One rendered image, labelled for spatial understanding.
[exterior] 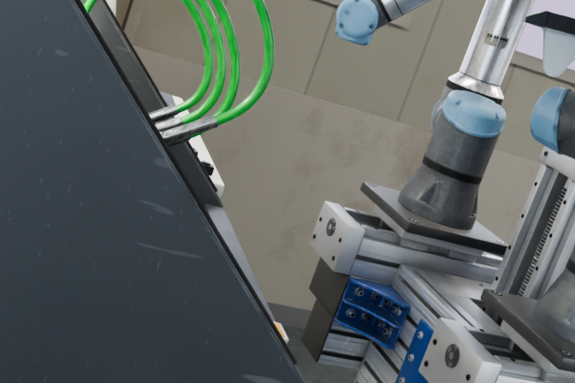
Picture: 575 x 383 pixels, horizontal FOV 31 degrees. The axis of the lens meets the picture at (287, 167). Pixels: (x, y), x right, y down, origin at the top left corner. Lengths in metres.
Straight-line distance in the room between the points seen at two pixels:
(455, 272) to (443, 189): 0.17
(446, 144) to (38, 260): 0.97
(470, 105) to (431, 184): 0.16
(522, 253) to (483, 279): 0.20
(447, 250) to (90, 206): 0.98
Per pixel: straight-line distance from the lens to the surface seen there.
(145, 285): 1.16
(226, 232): 1.71
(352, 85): 3.89
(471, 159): 1.91
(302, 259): 4.04
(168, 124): 1.63
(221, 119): 1.47
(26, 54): 1.08
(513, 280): 1.85
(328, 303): 1.94
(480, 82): 2.05
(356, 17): 1.89
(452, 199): 1.92
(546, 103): 1.30
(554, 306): 1.54
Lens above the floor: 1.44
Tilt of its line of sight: 12 degrees down
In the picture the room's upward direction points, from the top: 20 degrees clockwise
